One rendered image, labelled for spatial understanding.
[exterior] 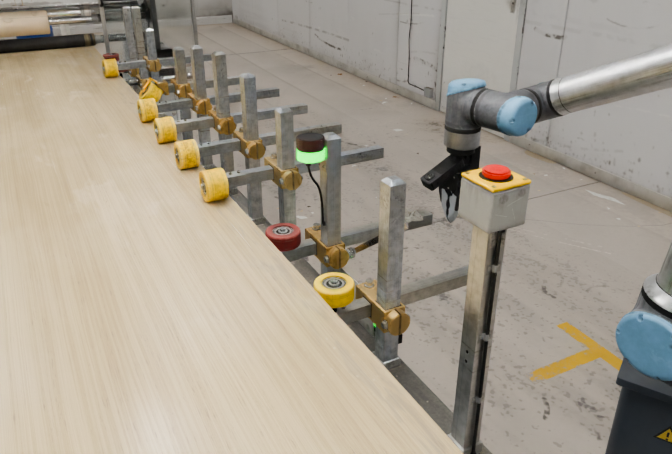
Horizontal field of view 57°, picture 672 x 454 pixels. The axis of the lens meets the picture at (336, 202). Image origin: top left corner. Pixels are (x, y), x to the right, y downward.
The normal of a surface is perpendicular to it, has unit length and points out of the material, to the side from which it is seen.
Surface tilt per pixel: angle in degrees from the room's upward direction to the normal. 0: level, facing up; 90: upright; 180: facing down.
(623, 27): 90
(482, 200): 90
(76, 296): 0
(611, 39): 90
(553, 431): 0
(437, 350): 0
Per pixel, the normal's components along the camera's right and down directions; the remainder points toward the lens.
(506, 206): 0.47, 0.37
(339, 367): 0.00, -0.91
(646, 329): -0.77, 0.34
